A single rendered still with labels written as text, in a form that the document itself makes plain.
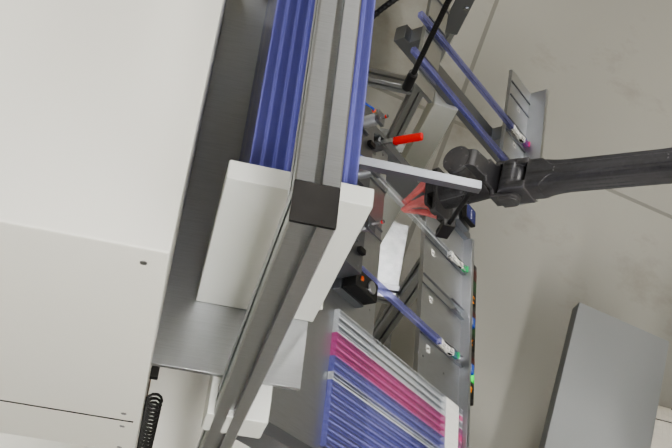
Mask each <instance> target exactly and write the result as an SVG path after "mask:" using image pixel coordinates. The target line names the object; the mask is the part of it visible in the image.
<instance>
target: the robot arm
mask: <svg viewBox="0 0 672 448"><path fill-rule="evenodd" d="M443 167H444V169H445V170H446V171H447V172H448V173H449V174H450V175H455V176H460V177H465V178H469V179H474V180H479V181H482V189H481V191H480V192H479V194H477V193H475V195H474V196H470V198H469V199H468V201H467V202H466V204H465V205H468V204H472V203H475V202H479V201H483V200H487V199H492V201H493V202H494V203H495V204H496V205H497V206H504V207H505V208H508V207H516V206H518V205H519V204H527V203H535V202H536V199H546V198H550V197H552V196H555V195H559V194H564V193H570V192H581V191H592V190H604V189H615V188H627V187H638V186H650V185H661V184H672V147H670V148H664V149H655V150H646V151H636V152H627V153H618V154H609V155H600V156H590V157H581V158H572V159H544V158H536V159H530V158H529V157H524V158H515V159H508V160H505V161H498V162H496V164H495V163H494V162H493V161H492V159H487V158H486V157H485V156H484V155H482V154H481V153H480V152H479V151H478V150H477V149H467V148H466V147H464V146H457V147H455V148H453V149H451V150H450V151H449V152H448V153H447V154H446V155H445V157H444V160H443ZM421 192H424V193H425V195H422V196H421V197H419V198H417V199H415V200H412V199H413V198H414V197H416V196H417V195H419V194H420V193H421ZM466 193H467V191H462V190H458V189H453V188H448V187H443V186H438V185H434V184H429V183H424V182H420V183H419V184H418V186H417V187H416V188H415V189H414V190H413V191H412V192H411V193H410V194H409V195H408V196H407V197H406V198H405V199H404V200H405V201H406V202H407V203H408V204H407V205H405V206H404V207H402V208H401V211H403V212H404V213H411V214H420V215H424V216H427V217H431V218H435V219H437V220H438V221H439V222H440V223H441V222H442V220H443V219H450V217H451V216H452V214H453V208H456V207H458V205H459V204H460V202H461V201H462V199H463V198H464V196H465V195H466ZM410 200H411V201H410ZM417 207H422V208H426V209H412V208H417Z"/></svg>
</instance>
